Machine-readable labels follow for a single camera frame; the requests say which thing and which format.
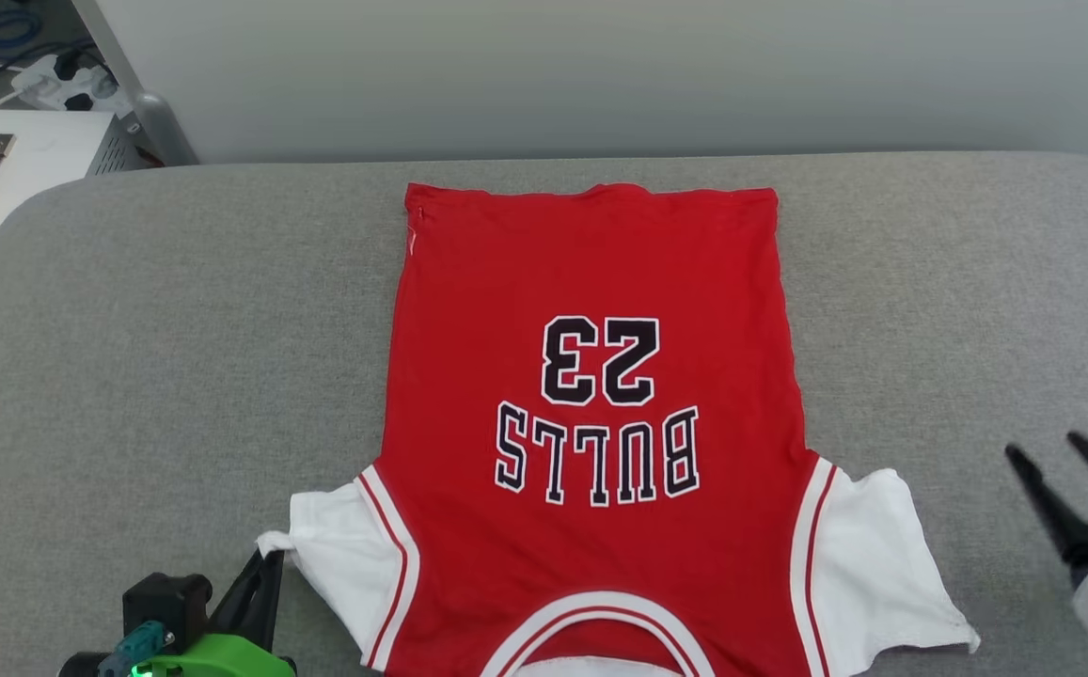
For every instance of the red white basketball jersey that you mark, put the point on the red white basketball jersey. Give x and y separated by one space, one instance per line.
591 273

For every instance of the white metal case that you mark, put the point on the white metal case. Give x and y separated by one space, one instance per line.
45 150

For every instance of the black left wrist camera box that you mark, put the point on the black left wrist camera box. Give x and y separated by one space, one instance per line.
167 602

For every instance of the white power strip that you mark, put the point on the white power strip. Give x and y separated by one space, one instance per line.
50 89

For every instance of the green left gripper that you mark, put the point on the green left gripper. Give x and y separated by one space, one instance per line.
224 660

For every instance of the white backdrop panel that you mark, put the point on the white backdrop panel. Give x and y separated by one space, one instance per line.
600 66

